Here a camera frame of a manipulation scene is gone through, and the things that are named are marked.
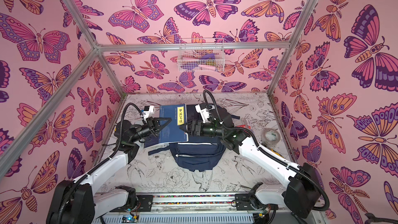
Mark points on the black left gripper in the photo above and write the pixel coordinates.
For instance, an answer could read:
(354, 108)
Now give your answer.
(152, 126)

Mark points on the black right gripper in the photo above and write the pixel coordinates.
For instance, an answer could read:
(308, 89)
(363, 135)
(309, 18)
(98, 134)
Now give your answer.
(197, 127)

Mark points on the blue notebook with yellow label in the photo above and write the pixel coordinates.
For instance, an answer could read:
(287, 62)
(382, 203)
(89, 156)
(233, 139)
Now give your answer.
(172, 132)

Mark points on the navy blue student backpack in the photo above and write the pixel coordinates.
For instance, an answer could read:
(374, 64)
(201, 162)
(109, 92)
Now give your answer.
(200, 153)

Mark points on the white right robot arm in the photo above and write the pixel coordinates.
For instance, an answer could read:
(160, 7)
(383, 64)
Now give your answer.
(301, 192)

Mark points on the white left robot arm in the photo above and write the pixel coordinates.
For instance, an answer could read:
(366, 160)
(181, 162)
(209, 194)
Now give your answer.
(78, 201)

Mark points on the red paper pack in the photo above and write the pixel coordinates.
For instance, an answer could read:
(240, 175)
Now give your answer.
(245, 125)

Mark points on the clear packing tape roll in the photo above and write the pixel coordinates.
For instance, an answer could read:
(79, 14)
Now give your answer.
(270, 137)

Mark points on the green circuit board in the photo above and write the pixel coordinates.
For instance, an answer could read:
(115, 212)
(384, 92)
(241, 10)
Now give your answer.
(129, 219)

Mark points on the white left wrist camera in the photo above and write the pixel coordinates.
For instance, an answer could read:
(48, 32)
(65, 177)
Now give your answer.
(147, 112)

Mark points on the white wire basket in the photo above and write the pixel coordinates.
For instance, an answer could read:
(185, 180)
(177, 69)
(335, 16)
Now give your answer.
(202, 54)

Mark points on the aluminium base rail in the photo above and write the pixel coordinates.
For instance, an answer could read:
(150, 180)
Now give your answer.
(211, 208)

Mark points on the yellow handled pliers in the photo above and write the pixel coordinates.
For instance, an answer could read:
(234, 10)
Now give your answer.
(277, 153)

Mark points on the black handled screwdriver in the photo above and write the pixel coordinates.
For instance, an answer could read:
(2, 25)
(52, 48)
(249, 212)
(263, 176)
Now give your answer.
(298, 219)

